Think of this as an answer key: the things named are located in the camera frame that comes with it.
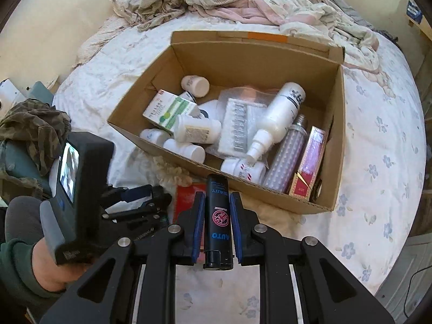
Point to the brown cardboard box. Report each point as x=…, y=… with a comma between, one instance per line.
x=261, y=61

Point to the LED corn light bulb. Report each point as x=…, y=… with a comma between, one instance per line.
x=287, y=156

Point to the white round bottle in box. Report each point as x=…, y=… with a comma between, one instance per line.
x=155, y=136

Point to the small white dropper bottle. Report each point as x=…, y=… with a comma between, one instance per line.
x=251, y=172

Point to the clear bag of ampoules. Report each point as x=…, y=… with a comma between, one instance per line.
x=241, y=108

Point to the white pill bottle red print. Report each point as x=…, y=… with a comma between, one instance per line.
x=196, y=85

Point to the wooden shelf unit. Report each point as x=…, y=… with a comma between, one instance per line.
x=416, y=18

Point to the teal chair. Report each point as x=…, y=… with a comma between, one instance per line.
x=23, y=161

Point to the white medicine box red text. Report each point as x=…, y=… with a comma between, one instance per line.
x=187, y=96

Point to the green white medicine box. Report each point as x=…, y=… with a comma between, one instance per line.
x=163, y=109

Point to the white device box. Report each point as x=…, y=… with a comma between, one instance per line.
x=210, y=110

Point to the white round appliance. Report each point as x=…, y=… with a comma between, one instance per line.
x=9, y=97

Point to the person's left hand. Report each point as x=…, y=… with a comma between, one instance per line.
x=51, y=277

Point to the red gold QR carton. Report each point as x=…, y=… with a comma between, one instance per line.
x=308, y=169

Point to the red flat packet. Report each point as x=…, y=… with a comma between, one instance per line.
x=185, y=197

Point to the crumpled floral quilt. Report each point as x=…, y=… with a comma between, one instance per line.
x=317, y=20

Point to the white spray bottle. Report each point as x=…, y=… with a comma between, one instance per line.
x=278, y=117

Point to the camouflage cloth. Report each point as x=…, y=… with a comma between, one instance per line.
x=42, y=130

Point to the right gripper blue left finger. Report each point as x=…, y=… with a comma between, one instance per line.
x=192, y=223

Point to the black cylindrical tube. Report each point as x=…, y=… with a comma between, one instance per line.
x=217, y=225

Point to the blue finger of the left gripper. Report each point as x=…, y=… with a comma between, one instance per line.
x=155, y=208
x=123, y=194

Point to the green sleeved left forearm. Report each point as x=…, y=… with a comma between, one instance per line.
x=19, y=286

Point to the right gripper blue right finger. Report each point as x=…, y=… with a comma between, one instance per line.
x=247, y=250

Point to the crumpled white tissue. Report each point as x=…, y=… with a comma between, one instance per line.
x=170, y=175

